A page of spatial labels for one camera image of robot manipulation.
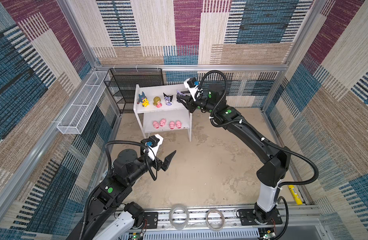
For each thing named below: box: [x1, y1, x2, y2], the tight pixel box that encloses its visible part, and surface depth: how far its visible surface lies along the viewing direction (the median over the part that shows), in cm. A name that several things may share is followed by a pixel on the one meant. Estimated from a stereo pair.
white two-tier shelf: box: [133, 83, 193, 142], surface depth 86 cm
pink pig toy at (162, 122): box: [159, 118, 167, 127], surface depth 91 cm
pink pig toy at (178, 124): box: [176, 120, 182, 129], surface depth 91 cm
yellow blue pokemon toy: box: [136, 91, 150, 107], surface depth 76 cm
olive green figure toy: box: [153, 96, 163, 108], surface depth 76 cm
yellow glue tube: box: [288, 184, 303, 205], surface depth 81 cm
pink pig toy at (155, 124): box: [152, 120, 160, 129], surface depth 91 cm
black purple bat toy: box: [163, 92, 174, 106], surface depth 75 cm
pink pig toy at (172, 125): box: [169, 121, 175, 130], surface depth 91 cm
